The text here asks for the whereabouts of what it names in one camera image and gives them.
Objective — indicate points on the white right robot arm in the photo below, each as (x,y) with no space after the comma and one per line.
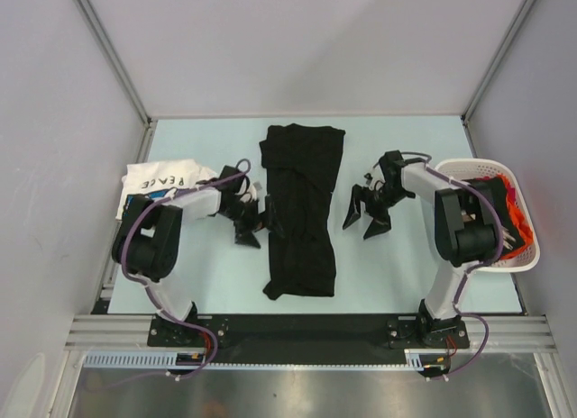
(467,230)

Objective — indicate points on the black printed t-shirt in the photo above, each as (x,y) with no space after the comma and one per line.
(497,195)

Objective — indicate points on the white plastic laundry basket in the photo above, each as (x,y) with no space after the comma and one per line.
(464,169)

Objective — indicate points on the white slotted cable duct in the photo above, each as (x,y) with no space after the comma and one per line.
(144,360)

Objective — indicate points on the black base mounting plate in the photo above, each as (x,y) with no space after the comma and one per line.
(344,339)

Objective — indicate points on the orange t-shirt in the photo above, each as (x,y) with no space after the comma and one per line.
(520,235)

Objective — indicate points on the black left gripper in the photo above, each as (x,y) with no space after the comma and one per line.
(244,232)

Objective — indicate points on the white folded printed t-shirt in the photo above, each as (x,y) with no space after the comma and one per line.
(156,179)

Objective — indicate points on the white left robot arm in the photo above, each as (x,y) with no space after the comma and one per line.
(146,245)

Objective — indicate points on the aluminium frame rail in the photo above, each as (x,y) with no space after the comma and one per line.
(508,334)

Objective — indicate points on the magenta t-shirt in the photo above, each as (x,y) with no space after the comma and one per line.
(511,195)

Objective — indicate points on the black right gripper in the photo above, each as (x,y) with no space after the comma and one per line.
(381,220)

